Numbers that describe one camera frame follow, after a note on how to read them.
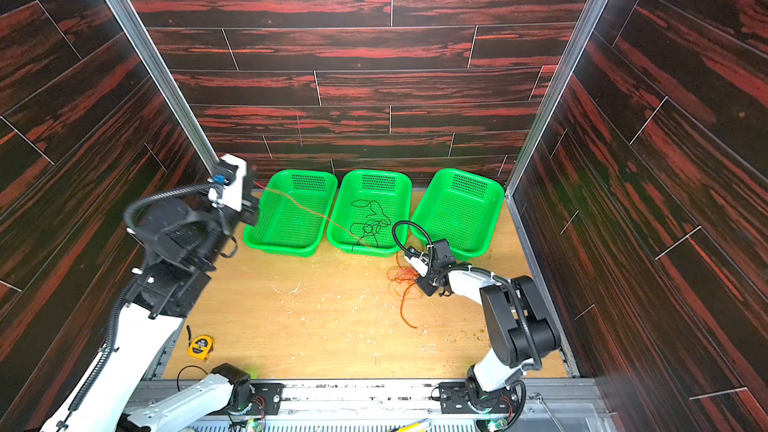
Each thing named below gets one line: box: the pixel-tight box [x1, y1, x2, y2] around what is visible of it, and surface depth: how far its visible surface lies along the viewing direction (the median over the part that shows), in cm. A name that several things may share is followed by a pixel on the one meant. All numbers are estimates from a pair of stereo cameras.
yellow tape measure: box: [188, 336, 214, 360], surface depth 82 cm
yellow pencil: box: [392, 418, 432, 432], surface depth 71 cm
